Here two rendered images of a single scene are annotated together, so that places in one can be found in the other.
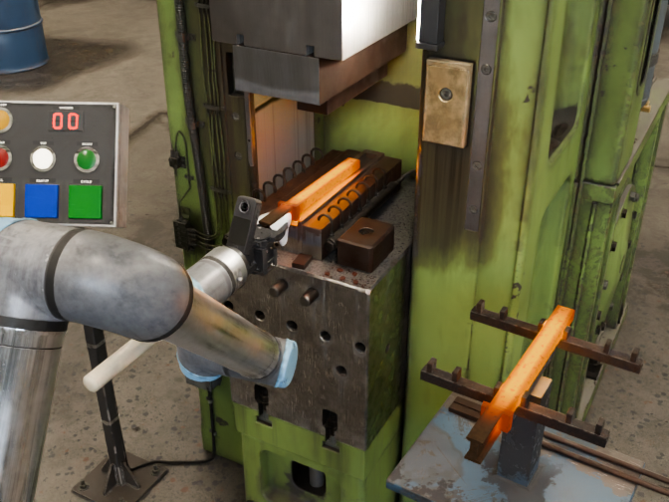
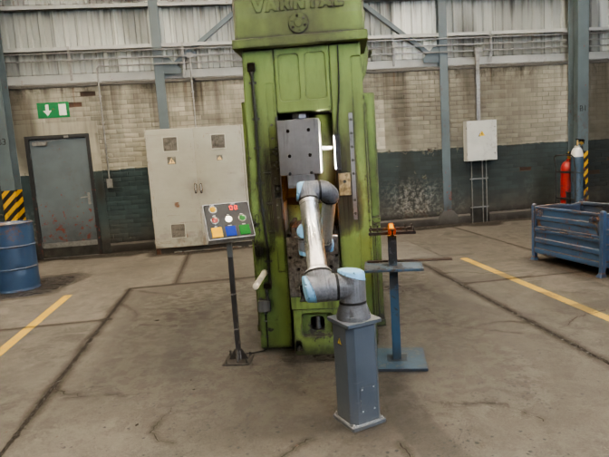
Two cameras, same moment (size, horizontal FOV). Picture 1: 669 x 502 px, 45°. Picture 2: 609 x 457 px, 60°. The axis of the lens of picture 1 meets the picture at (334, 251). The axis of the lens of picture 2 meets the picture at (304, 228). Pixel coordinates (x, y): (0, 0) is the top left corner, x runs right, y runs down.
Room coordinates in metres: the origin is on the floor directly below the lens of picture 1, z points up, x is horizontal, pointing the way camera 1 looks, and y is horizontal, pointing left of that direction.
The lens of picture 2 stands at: (-2.00, 1.70, 1.50)
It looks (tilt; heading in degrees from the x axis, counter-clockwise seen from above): 8 degrees down; 336
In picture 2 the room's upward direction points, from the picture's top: 4 degrees counter-clockwise
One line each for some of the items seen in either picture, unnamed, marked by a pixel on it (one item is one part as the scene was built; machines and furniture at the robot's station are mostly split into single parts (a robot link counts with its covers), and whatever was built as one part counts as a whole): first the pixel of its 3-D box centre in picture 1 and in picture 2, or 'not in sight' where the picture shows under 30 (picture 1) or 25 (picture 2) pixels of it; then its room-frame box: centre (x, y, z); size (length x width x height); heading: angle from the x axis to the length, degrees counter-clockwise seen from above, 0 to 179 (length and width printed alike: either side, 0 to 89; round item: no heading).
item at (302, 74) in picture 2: not in sight; (304, 82); (1.86, -0.09, 2.06); 0.44 x 0.41 x 0.47; 152
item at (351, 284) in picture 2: not in sight; (350, 284); (0.51, 0.33, 0.79); 0.17 x 0.15 x 0.18; 72
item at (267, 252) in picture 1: (247, 254); not in sight; (1.41, 0.18, 1.00); 0.12 x 0.08 x 0.09; 152
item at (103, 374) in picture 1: (149, 335); (260, 279); (1.65, 0.46, 0.62); 0.44 x 0.05 x 0.05; 152
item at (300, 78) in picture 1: (326, 48); (303, 179); (1.75, 0.02, 1.32); 0.42 x 0.20 x 0.10; 152
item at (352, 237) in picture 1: (366, 244); not in sight; (1.54, -0.07, 0.95); 0.12 x 0.08 x 0.06; 152
